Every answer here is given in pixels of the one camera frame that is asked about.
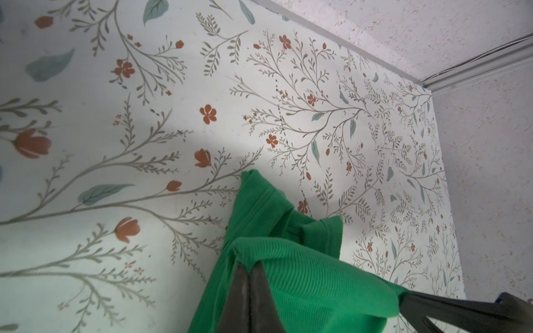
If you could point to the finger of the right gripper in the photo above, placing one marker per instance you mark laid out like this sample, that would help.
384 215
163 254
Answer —
507 314

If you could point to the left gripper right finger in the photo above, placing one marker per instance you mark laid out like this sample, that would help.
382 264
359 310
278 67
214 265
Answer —
263 313

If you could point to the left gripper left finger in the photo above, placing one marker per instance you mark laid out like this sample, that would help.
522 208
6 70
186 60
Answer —
236 314

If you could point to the green tank top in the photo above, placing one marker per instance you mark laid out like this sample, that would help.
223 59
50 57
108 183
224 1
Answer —
313 290

